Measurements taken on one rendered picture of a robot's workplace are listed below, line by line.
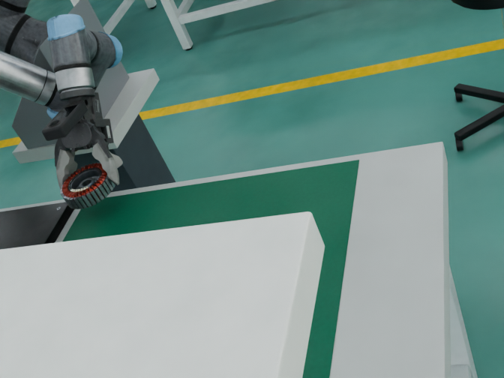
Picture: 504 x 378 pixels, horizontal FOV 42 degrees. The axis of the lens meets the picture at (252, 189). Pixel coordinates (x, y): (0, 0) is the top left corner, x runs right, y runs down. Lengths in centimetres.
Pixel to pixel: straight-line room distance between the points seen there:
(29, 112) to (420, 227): 107
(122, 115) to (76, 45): 39
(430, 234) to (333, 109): 183
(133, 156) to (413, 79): 140
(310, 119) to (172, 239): 238
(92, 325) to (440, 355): 56
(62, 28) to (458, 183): 140
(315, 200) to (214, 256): 75
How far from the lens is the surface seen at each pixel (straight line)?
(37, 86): 150
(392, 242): 106
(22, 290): 52
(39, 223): 148
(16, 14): 181
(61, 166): 143
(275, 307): 39
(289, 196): 121
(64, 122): 133
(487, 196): 223
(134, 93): 184
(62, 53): 141
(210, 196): 130
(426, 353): 92
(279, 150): 271
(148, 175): 194
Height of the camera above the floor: 148
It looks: 35 degrees down
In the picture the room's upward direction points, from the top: 25 degrees counter-clockwise
